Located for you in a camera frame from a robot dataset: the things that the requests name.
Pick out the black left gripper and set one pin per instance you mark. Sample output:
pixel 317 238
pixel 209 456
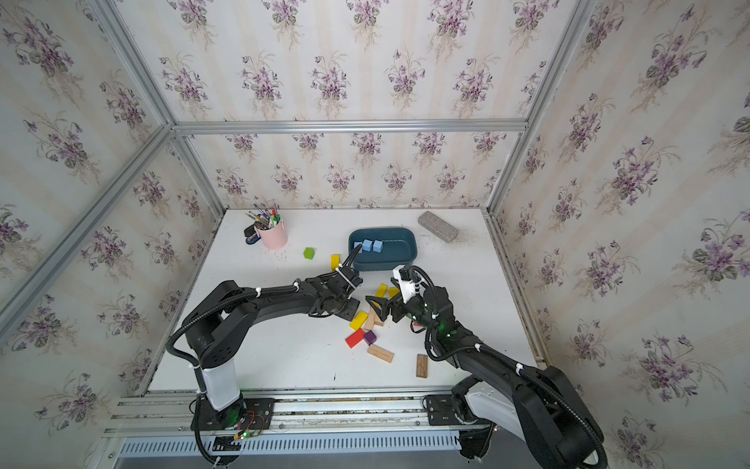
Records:
pixel 354 305

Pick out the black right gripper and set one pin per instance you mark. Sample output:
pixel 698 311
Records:
pixel 397 305

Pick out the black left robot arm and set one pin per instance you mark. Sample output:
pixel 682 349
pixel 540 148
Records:
pixel 210 337

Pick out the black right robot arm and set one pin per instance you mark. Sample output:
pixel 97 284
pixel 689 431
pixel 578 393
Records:
pixel 540 406

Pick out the yellow flat block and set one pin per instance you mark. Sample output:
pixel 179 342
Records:
pixel 385 291

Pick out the natural wood block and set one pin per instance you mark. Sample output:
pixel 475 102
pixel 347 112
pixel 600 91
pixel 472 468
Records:
pixel 372 321

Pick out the yellow long block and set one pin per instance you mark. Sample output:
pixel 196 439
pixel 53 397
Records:
pixel 359 320

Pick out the purple cube block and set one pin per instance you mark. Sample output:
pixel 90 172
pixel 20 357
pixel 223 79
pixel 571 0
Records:
pixel 370 337

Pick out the red rectangular block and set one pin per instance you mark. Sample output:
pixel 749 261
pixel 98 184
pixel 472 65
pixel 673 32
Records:
pixel 355 338

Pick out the light wood block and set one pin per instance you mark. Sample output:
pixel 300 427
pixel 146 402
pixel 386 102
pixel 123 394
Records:
pixel 380 353

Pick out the yellow upright block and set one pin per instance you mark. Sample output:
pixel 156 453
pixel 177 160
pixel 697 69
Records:
pixel 335 262

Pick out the teal plastic bin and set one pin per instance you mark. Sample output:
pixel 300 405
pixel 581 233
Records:
pixel 400 248

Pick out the dark wood block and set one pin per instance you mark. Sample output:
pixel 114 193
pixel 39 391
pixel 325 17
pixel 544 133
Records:
pixel 422 366

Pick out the pink pen cup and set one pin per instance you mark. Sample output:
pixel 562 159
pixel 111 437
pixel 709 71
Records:
pixel 273 238

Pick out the grey stone brick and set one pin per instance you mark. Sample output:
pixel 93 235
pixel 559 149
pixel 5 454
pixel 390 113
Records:
pixel 438 227

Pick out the black stapler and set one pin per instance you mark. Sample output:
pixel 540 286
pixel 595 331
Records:
pixel 251 234

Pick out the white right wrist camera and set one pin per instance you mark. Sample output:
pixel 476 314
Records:
pixel 408 280

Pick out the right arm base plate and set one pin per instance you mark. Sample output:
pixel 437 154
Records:
pixel 449 410

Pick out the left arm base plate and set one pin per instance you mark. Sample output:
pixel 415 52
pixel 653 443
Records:
pixel 252 413

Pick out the aluminium rail frame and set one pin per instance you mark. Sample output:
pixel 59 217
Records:
pixel 302 422

